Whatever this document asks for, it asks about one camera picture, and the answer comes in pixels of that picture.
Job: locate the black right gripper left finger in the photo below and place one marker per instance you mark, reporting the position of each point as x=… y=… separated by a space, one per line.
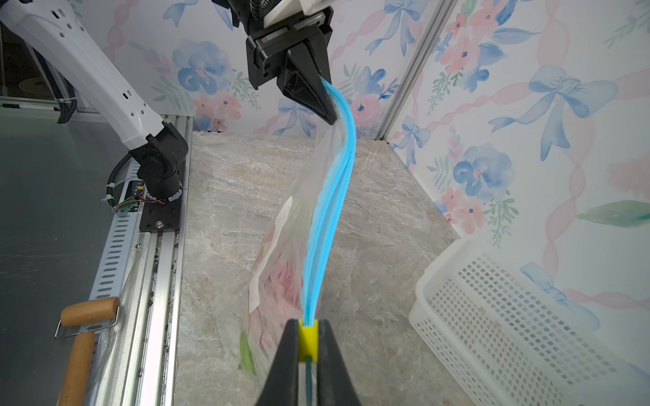
x=282 y=384

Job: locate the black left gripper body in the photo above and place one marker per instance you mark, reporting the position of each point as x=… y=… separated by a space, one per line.
x=267 y=48

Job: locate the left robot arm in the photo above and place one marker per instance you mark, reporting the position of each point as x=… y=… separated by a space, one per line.
x=53 y=30

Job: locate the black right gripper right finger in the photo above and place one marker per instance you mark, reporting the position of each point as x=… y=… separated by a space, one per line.
x=334 y=386

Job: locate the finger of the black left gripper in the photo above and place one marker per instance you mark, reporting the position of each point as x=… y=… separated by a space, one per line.
x=301 y=79

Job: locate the clear zip-top bag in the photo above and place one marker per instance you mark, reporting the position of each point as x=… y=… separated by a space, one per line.
x=311 y=212

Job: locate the white plastic basket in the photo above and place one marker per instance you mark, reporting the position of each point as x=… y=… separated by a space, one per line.
x=511 y=338

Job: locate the aluminium corner post right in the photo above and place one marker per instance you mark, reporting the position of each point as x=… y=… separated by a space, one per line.
x=415 y=67

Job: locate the wooden handled roller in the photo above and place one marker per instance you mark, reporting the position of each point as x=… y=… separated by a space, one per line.
x=82 y=321

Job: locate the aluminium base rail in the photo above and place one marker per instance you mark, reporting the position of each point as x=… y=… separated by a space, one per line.
x=134 y=359

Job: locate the pink dragon fruit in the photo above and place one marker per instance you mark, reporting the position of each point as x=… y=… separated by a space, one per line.
x=278 y=267

